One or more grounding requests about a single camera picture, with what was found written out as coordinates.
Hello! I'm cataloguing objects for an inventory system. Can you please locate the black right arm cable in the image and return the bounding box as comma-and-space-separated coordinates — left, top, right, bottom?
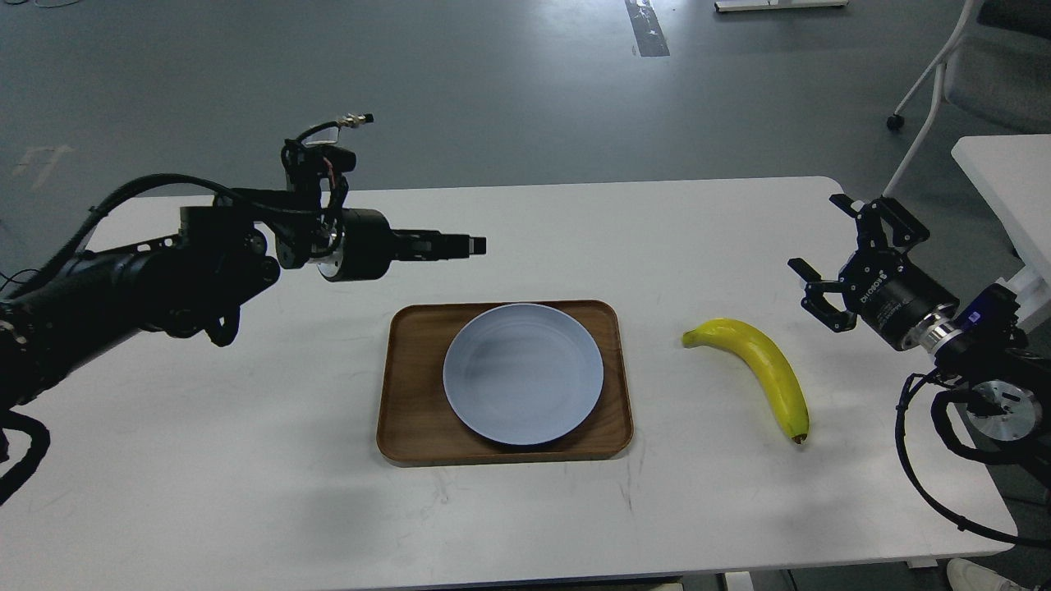
895, 371, 1051, 549

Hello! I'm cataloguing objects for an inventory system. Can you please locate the brown wooden tray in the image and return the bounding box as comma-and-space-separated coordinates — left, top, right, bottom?
376, 300, 634, 466

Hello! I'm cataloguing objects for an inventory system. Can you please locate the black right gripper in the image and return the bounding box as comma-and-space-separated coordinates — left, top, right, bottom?
787, 193, 960, 351

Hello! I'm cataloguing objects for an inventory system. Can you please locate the white side table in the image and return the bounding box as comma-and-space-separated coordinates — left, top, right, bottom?
951, 134, 1050, 332

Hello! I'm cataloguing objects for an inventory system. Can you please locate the yellow banana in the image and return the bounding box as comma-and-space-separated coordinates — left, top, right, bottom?
681, 318, 810, 445

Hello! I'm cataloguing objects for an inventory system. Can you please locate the white rolling chair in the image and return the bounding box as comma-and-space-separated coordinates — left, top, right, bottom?
881, 1, 1050, 197

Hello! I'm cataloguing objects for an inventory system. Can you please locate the white shoe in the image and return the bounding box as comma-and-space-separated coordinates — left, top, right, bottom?
946, 558, 1028, 591

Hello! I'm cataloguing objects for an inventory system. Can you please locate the light blue plate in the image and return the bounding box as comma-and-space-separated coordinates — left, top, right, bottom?
442, 303, 604, 446

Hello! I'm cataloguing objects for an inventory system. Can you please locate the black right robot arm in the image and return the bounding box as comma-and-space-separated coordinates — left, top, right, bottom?
788, 193, 1049, 485

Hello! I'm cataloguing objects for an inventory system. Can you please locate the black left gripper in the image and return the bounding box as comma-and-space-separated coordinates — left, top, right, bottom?
318, 208, 487, 283

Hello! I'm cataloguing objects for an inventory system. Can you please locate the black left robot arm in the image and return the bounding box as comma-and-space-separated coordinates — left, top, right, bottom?
1, 113, 487, 501

